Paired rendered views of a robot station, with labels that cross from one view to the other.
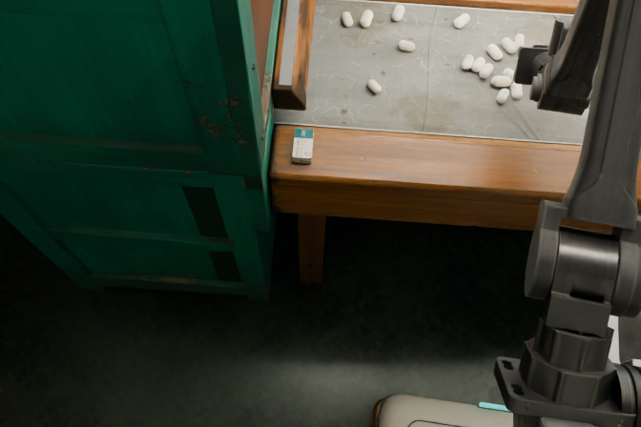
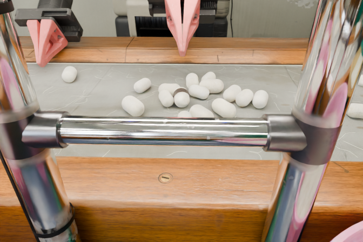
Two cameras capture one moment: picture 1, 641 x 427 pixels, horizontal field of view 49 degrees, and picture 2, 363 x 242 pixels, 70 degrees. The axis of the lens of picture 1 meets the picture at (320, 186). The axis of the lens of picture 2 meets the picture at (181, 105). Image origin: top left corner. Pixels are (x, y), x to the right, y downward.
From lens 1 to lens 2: 152 cm
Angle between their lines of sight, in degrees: 85
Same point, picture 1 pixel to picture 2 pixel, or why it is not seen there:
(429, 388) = not seen: hidden behind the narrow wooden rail
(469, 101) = (244, 81)
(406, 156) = (291, 44)
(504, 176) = (207, 40)
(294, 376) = not seen: hidden behind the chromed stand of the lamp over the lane
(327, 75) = not seen: outside the picture
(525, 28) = (168, 148)
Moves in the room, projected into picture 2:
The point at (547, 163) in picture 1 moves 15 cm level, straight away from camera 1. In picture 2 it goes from (169, 44) to (114, 64)
